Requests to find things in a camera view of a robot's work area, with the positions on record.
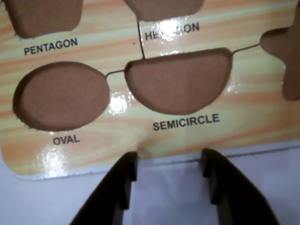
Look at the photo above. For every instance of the wooden shape puzzle board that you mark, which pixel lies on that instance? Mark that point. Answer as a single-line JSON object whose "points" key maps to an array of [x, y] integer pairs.
{"points": [[187, 131]]}

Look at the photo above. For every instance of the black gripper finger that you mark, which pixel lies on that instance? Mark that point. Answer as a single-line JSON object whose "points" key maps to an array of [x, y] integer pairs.
{"points": [[234, 192], [110, 187]]}

